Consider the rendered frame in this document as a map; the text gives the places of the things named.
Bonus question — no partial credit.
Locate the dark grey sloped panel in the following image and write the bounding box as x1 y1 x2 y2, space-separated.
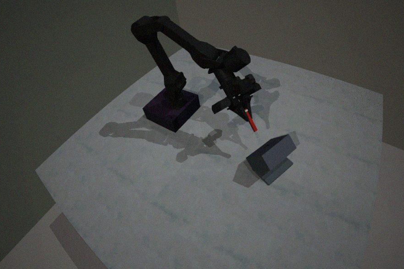
246 134 296 185

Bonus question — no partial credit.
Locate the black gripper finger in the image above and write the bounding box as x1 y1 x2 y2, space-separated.
227 101 249 122
242 95 253 118

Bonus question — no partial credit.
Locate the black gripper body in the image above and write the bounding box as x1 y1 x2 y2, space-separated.
212 75 262 114

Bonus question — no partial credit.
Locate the dark red peg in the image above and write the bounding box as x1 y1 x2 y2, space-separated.
244 109 257 132

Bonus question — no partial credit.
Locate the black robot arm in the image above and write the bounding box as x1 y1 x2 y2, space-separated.
131 16 256 110

